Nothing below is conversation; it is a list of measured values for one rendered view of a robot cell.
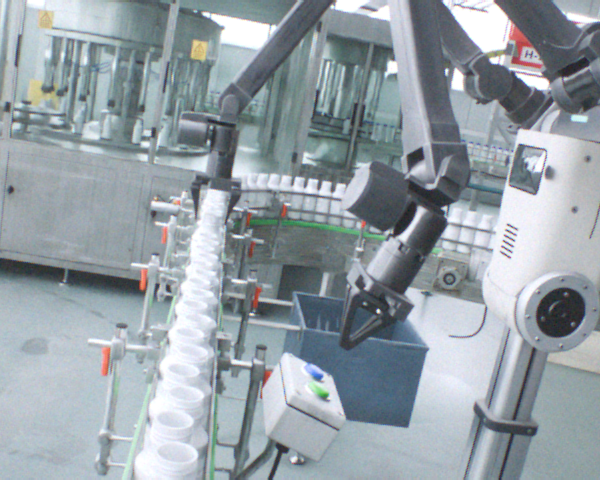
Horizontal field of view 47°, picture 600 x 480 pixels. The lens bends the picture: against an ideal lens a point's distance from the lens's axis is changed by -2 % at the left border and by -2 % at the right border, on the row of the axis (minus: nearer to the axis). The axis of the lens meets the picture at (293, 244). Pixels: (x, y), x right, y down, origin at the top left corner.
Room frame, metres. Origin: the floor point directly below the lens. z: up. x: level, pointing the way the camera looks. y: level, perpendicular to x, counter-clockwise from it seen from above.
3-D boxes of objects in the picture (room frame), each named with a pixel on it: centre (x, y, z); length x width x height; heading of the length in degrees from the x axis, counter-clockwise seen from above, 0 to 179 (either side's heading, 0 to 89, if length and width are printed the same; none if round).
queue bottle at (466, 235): (2.79, -0.68, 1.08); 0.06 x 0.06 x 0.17
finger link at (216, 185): (1.48, 0.17, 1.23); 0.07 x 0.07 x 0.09; 7
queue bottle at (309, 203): (2.84, -0.03, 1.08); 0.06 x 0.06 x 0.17
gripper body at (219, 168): (1.48, 0.18, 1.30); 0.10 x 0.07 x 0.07; 97
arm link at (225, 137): (1.48, 0.19, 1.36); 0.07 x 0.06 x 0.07; 97
